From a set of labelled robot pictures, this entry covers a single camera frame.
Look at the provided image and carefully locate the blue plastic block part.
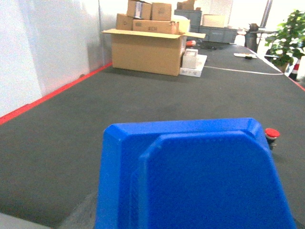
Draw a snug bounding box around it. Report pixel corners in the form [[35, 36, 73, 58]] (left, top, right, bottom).
[[95, 118, 296, 229]]

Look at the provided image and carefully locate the white flat box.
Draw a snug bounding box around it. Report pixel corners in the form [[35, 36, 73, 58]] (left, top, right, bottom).
[[180, 54, 207, 78]]

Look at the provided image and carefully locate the large open cardboard box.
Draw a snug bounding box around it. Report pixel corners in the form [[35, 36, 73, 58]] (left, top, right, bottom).
[[102, 29, 205, 76]]

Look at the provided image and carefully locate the small white box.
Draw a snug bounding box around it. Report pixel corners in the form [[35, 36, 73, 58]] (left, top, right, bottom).
[[182, 49, 198, 69]]

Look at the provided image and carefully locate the long cardboard box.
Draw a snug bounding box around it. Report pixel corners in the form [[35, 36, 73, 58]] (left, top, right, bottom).
[[132, 19, 179, 34]]

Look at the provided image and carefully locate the small cardboard box left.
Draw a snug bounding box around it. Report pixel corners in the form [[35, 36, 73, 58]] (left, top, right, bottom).
[[116, 13, 133, 31]]

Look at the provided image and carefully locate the grey plastic crate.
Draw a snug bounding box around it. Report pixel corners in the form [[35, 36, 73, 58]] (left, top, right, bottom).
[[190, 26, 238, 43]]

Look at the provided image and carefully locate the cardboard box top right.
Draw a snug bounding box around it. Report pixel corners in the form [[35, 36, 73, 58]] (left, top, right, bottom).
[[152, 2, 172, 21]]

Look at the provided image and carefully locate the cardboard box top left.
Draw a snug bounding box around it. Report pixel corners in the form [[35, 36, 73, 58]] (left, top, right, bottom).
[[126, 0, 152, 20]]

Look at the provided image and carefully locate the green potted plant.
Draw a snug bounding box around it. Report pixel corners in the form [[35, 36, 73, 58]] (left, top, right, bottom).
[[265, 10, 305, 72]]

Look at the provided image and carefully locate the red push button switch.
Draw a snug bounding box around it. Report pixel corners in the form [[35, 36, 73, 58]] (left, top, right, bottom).
[[264, 128, 280, 151]]

